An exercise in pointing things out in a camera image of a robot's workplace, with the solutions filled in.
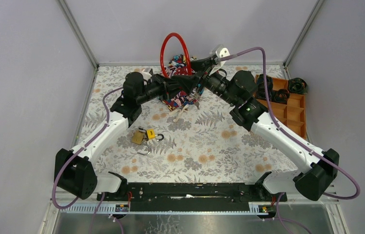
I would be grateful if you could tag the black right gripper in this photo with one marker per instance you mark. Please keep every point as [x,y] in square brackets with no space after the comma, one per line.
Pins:
[203,67]

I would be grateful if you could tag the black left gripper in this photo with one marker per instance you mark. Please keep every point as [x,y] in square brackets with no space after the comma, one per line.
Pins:
[168,85]

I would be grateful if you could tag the red cable lock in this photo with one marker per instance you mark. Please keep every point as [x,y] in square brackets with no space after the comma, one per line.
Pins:
[174,56]

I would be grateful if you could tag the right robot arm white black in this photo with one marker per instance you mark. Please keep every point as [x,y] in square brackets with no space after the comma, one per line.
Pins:
[314,173]

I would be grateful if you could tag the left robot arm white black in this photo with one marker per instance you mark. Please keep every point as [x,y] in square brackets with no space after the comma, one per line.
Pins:
[74,168]

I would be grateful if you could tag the colourful comic print cloth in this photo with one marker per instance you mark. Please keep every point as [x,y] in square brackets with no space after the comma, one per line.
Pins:
[181,100]

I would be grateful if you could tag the yellow small padlock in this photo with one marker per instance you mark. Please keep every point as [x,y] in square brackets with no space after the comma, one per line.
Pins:
[151,135]

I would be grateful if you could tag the dark rolled fabric top left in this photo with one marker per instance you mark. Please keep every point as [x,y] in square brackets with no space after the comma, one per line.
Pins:
[262,82]

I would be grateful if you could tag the dark rolled fabric middle left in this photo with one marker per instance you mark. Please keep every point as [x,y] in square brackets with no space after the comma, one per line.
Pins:
[261,94]

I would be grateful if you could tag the brass padlock near centre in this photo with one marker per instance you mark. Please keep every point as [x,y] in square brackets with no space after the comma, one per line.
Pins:
[139,136]

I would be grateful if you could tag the open steel shackle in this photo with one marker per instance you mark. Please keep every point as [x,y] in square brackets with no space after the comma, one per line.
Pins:
[144,150]

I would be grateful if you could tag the dark rolled fabric small centre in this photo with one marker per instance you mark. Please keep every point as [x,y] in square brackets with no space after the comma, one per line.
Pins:
[281,96]

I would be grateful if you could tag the orange wooden compartment tray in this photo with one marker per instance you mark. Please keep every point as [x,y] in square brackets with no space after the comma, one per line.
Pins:
[292,114]

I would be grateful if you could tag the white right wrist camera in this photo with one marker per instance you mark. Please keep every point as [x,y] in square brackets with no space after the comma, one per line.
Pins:
[219,52]

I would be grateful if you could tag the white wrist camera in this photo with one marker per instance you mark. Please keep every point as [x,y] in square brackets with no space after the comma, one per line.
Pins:
[219,52]
[146,71]

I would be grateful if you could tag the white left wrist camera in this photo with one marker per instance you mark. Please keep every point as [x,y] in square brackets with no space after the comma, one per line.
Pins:
[146,71]

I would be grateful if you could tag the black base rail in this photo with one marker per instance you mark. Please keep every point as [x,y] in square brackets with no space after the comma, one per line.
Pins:
[192,197]

